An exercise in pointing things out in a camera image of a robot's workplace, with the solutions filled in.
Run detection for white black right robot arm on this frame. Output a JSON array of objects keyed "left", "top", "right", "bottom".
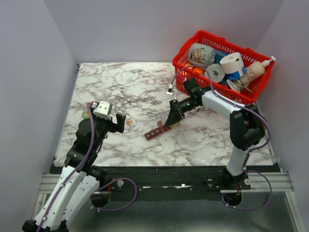
[{"left": 165, "top": 78, "right": 265, "bottom": 189}]

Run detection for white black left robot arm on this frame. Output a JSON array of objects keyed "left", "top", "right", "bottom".
[{"left": 22, "top": 114, "right": 126, "bottom": 232}]

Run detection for aluminium rail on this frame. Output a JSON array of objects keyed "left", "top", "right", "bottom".
[{"left": 215, "top": 172, "right": 294, "bottom": 193}]

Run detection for clear bottle yellow pills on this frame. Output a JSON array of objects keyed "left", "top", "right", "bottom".
[{"left": 170, "top": 123, "right": 179, "bottom": 129}]

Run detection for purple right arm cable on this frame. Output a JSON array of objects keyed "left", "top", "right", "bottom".
[{"left": 169, "top": 65, "right": 273, "bottom": 211}]

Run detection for grey wrapped printed paper roll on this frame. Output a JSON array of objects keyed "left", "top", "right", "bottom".
[{"left": 187, "top": 43, "right": 216, "bottom": 67}]

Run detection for red weekly pill organizer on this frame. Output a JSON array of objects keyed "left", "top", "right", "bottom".
[{"left": 144, "top": 120, "right": 171, "bottom": 141}]

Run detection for blue box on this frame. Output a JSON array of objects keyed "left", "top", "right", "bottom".
[{"left": 215, "top": 50, "right": 229, "bottom": 60}]

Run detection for grey wrapped small paper roll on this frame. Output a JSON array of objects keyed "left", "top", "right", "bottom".
[{"left": 204, "top": 64, "right": 225, "bottom": 83}]

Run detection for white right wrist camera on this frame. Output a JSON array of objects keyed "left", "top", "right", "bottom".
[{"left": 166, "top": 85, "right": 176, "bottom": 97}]

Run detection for white paper plate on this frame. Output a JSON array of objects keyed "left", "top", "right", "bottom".
[{"left": 226, "top": 80, "right": 241, "bottom": 93}]

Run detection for red plastic basket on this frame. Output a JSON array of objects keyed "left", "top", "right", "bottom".
[{"left": 169, "top": 30, "right": 276, "bottom": 104}]

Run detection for white toilet roll blue tape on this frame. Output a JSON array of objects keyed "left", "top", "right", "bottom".
[{"left": 220, "top": 52, "right": 247, "bottom": 81}]

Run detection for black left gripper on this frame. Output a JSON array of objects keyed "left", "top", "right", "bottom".
[{"left": 89, "top": 107, "right": 126, "bottom": 151}]

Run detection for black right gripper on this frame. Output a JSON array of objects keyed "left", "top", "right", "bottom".
[{"left": 165, "top": 98, "right": 199, "bottom": 127}]

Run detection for cream lotion pump bottle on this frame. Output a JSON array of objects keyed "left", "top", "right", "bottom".
[{"left": 239, "top": 56, "right": 276, "bottom": 85}]

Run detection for orange ball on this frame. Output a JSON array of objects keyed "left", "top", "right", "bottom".
[{"left": 192, "top": 67, "right": 205, "bottom": 75}]

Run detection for black metal base frame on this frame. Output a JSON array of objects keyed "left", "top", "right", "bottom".
[{"left": 49, "top": 165, "right": 283, "bottom": 203}]

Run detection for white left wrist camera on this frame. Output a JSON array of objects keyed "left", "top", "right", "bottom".
[{"left": 92, "top": 101, "right": 112, "bottom": 120}]

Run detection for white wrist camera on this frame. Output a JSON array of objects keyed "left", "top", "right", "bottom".
[
  {"left": 92, "top": 101, "right": 112, "bottom": 120},
  {"left": 166, "top": 85, "right": 176, "bottom": 97}
]

